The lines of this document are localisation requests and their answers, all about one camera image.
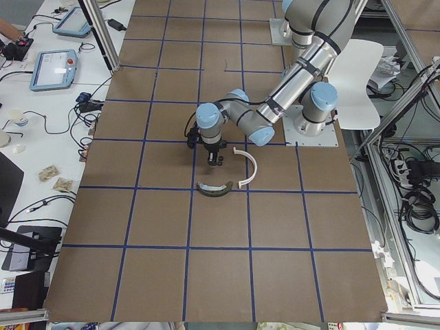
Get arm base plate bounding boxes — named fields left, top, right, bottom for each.
left=283, top=105, right=338, bottom=147
left=269, top=19, right=292, bottom=46

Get white plastic chair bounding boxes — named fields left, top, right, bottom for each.
left=327, top=39, right=384, bottom=130

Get blue teach pendant far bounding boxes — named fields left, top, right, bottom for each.
left=52, top=6, right=91, bottom=38

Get blue teach pendant near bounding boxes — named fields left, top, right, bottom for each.
left=30, top=49, right=78, bottom=91

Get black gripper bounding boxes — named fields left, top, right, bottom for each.
left=186, top=127, right=227, bottom=166

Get black power adapter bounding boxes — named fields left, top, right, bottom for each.
left=107, top=19, right=127, bottom=31

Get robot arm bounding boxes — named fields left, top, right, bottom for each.
left=185, top=1, right=355, bottom=166

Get white curved plastic arc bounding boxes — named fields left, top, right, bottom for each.
left=232, top=146, right=259, bottom=190

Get white paper cup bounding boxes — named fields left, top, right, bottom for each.
left=8, top=109, right=29, bottom=127

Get blue teach pendant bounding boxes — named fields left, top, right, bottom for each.
left=52, top=6, right=91, bottom=38
left=30, top=49, right=78, bottom=91

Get green brake shoe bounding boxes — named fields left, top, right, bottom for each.
left=197, top=181, right=233, bottom=197

